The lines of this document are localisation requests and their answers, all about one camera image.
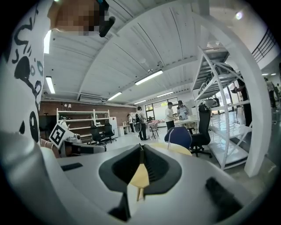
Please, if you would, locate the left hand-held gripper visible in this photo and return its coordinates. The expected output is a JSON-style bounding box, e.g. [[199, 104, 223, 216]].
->
[[48, 122, 108, 158]]

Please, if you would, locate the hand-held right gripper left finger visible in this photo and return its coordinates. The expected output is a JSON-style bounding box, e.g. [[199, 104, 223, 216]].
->
[[98, 144, 144, 221]]

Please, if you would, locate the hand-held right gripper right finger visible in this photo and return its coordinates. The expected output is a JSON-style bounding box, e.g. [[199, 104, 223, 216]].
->
[[141, 144, 183, 195]]

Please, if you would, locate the person's left forearm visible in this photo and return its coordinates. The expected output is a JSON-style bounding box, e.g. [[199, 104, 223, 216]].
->
[[40, 138, 61, 159]]

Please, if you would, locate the round yellow wooden table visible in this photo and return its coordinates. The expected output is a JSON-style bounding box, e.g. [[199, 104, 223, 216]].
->
[[129, 142, 193, 202]]

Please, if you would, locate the white wooden shelf unit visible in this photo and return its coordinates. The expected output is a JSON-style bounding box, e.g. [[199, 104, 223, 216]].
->
[[56, 108, 111, 138]]

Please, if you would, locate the blue chair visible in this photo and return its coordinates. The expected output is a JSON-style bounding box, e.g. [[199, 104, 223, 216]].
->
[[164, 127, 193, 151]]

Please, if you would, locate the white refrigerator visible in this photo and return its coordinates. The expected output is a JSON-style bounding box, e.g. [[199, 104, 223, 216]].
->
[[109, 116, 119, 139]]

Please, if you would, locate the pink chair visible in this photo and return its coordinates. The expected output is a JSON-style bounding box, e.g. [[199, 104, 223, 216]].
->
[[150, 122, 160, 139]]

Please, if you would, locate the person's white printed shirt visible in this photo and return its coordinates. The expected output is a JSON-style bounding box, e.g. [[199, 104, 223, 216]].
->
[[0, 0, 54, 145]]

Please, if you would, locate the white air conditioner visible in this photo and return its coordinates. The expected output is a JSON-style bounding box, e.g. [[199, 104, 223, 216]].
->
[[78, 93, 106, 104]]

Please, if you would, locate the tall black office chair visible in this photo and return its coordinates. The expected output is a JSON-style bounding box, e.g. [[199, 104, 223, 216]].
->
[[190, 104, 213, 158]]

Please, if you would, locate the white metal shelving rack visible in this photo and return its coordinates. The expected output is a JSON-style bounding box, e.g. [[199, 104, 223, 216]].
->
[[190, 45, 253, 171]]

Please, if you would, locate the black railing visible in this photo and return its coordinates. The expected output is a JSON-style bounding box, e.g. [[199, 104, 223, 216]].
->
[[251, 28, 277, 64]]

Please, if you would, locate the black head-worn camera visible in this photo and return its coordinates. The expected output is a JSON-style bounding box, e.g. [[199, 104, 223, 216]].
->
[[96, 0, 116, 38]]

